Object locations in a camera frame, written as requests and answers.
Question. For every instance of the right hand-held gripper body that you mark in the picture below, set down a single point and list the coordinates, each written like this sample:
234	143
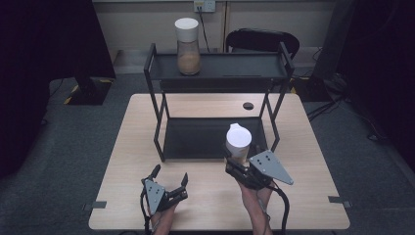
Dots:
269	164

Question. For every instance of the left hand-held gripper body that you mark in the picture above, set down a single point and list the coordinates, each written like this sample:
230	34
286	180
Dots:
155	194

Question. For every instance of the glass jar with spouted white lid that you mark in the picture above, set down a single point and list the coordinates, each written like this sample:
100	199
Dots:
239	140

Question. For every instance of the black metal two-tier shelf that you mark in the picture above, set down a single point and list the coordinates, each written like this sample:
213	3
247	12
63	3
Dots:
202	137

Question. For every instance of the glass jar with round white lid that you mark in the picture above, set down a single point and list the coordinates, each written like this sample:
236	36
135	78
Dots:
188	49

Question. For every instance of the person's left hand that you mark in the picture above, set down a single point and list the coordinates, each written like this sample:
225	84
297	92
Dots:
164	220

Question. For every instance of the person's right hand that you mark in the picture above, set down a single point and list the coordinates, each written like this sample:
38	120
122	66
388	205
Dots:
256	197

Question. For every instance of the black stand base with yellow tape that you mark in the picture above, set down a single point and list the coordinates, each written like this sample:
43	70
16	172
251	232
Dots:
89	93

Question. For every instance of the black chair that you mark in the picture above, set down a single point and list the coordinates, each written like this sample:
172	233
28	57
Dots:
261	39

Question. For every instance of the dark curtain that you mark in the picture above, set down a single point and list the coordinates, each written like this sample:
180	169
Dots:
378	49
39	65

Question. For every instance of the grey table bracket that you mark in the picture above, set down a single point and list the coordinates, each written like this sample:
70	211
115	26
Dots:
337	199
98	205

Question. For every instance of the white wall socket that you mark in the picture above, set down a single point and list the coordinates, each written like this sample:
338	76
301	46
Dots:
205	5

